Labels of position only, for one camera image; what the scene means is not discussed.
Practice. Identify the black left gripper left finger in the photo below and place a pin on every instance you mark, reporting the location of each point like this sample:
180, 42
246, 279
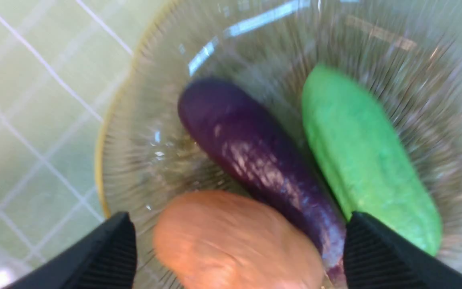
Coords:
106, 258

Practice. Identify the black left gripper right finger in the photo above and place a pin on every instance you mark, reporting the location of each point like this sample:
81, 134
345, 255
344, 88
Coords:
376, 257

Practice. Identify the large brown potato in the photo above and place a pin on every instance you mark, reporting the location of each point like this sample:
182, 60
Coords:
222, 240

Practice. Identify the green cucumber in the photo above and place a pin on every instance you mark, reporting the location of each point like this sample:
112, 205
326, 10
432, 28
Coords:
362, 158

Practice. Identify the purple eggplant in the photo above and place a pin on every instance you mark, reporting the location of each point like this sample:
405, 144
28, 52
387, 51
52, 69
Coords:
241, 136

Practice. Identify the green checked tablecloth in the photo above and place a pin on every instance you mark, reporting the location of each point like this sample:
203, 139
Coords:
61, 61

